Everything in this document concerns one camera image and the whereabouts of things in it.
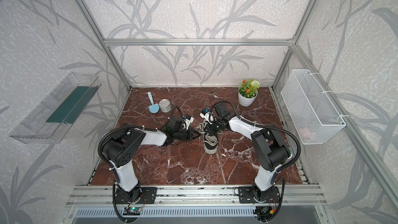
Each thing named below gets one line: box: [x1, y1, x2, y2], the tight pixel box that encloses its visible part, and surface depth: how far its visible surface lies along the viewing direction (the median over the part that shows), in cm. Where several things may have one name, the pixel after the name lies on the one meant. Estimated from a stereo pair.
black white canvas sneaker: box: [197, 120, 223, 154], surface depth 86 cm
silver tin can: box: [158, 98, 172, 114], surface depth 107 cm
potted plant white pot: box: [237, 78, 261, 107], surface depth 102 cm
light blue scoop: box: [147, 91, 161, 114], surface depth 110 cm
